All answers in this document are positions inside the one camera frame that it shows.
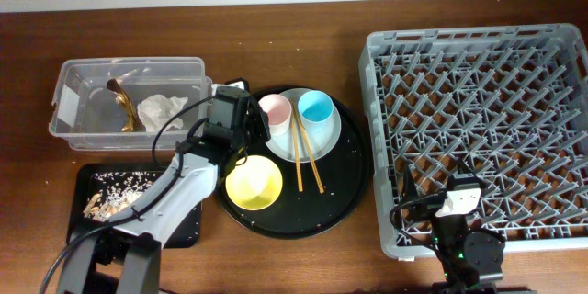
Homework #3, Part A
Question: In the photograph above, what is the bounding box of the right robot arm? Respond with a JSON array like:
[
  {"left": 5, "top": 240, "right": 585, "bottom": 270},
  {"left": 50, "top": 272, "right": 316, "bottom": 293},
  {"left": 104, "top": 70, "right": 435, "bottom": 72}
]
[{"left": 390, "top": 161, "right": 505, "bottom": 294}]

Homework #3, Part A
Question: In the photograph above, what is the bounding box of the grey round plate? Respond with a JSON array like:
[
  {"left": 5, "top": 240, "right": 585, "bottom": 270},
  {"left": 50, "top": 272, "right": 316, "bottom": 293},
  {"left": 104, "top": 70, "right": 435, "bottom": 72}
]
[{"left": 266, "top": 88, "right": 342, "bottom": 163}]

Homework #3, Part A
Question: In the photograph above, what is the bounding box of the wooden chopstick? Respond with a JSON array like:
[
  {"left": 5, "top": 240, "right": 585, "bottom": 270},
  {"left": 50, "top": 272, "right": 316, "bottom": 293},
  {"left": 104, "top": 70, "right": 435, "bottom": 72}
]
[
  {"left": 290, "top": 107, "right": 303, "bottom": 192},
  {"left": 293, "top": 108, "right": 325, "bottom": 194}
]

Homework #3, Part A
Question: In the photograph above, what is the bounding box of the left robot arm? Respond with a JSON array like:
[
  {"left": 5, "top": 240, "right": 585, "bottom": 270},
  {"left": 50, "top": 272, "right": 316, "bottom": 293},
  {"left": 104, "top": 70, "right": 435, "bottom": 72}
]
[{"left": 42, "top": 85, "right": 270, "bottom": 293}]

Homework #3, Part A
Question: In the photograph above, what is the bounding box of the white napkin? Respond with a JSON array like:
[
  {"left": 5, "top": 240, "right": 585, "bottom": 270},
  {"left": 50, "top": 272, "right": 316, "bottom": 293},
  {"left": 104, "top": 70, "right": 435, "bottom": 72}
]
[{"left": 137, "top": 94, "right": 188, "bottom": 133}]

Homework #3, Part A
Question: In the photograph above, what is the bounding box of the yellow bowl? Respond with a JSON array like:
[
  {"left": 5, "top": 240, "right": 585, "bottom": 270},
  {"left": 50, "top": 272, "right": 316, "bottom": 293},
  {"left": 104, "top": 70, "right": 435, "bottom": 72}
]
[{"left": 225, "top": 155, "right": 283, "bottom": 211}]

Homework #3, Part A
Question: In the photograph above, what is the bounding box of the blue cup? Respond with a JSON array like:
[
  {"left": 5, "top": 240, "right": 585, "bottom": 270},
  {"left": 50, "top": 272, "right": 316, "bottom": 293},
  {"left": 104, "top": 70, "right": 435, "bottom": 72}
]
[{"left": 297, "top": 90, "right": 334, "bottom": 131}]

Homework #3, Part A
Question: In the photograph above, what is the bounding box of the round black serving tray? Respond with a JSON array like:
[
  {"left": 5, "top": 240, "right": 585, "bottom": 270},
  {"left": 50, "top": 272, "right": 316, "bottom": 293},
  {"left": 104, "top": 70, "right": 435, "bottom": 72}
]
[{"left": 216, "top": 99, "right": 371, "bottom": 239}]

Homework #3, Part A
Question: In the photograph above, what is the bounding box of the food scraps and rice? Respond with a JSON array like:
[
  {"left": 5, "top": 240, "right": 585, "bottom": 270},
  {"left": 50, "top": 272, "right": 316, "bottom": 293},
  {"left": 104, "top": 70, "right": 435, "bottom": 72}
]
[{"left": 83, "top": 171, "right": 158, "bottom": 221}]

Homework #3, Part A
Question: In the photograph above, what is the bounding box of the clear plastic waste bin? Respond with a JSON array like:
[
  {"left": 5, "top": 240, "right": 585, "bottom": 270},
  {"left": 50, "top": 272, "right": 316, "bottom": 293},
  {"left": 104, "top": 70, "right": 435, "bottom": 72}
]
[{"left": 49, "top": 57, "right": 212, "bottom": 151}]

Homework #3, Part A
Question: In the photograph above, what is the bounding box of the pink cup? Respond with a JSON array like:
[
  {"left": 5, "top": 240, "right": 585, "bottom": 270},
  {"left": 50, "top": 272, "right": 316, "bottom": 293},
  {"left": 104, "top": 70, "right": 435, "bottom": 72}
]
[{"left": 259, "top": 94, "right": 292, "bottom": 137}]

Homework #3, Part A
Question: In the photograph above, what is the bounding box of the black rectangular tray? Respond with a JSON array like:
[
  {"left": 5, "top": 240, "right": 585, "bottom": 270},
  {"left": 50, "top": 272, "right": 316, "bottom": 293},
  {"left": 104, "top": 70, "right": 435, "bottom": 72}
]
[{"left": 65, "top": 161, "right": 205, "bottom": 252}]

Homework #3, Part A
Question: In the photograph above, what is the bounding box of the gold foil wrapper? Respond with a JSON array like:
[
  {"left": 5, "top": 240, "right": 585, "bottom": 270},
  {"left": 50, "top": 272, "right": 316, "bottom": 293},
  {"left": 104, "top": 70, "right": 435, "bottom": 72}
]
[{"left": 107, "top": 79, "right": 140, "bottom": 132}]

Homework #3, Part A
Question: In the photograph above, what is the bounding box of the grey dishwasher rack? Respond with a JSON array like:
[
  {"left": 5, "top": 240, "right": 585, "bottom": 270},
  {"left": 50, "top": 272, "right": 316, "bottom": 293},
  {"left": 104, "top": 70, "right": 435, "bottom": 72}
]
[{"left": 358, "top": 23, "right": 587, "bottom": 260}]

